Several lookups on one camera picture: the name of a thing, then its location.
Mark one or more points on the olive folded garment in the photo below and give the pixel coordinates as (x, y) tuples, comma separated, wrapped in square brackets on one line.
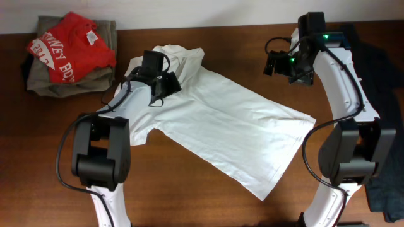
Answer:
[(36, 76)]

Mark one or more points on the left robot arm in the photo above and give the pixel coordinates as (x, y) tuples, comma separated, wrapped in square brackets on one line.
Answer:
[(102, 151)]

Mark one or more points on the dark navy garment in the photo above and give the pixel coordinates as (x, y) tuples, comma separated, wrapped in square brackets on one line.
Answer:
[(379, 79)]

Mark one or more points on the white t-shirt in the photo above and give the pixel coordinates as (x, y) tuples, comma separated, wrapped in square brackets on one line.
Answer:
[(246, 136)]

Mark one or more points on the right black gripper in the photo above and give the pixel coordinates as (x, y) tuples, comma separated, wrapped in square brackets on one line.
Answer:
[(304, 78)]

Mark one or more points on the red folded t-shirt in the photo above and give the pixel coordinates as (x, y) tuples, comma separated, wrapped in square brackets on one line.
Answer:
[(72, 49)]

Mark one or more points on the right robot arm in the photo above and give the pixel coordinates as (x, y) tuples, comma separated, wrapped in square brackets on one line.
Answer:
[(358, 145)]

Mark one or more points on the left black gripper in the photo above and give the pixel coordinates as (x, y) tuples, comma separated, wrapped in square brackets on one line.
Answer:
[(171, 82)]

